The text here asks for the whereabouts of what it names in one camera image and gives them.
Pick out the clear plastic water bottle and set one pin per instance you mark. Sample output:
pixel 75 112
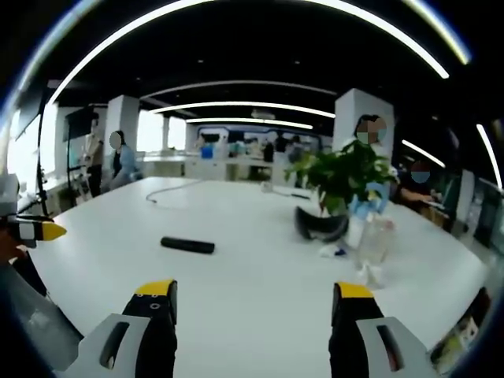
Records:
pixel 373 240

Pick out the white crumpled wrapper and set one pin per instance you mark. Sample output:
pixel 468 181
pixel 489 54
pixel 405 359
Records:
pixel 328 252

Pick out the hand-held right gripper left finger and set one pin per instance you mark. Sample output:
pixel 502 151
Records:
pixel 151 327

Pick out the black curved headset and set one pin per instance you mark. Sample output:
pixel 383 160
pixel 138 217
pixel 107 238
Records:
pixel 321 228

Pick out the green potted plant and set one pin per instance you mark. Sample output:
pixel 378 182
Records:
pixel 342 177

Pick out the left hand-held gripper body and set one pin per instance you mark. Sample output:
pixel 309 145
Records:
pixel 8 197

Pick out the black remote control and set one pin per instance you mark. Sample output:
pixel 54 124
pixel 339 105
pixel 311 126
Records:
pixel 187 244

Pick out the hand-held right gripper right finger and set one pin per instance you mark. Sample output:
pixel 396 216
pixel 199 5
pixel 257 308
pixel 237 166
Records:
pixel 360 327

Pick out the black tripod stand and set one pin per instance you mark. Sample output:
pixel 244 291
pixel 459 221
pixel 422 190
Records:
pixel 41 173

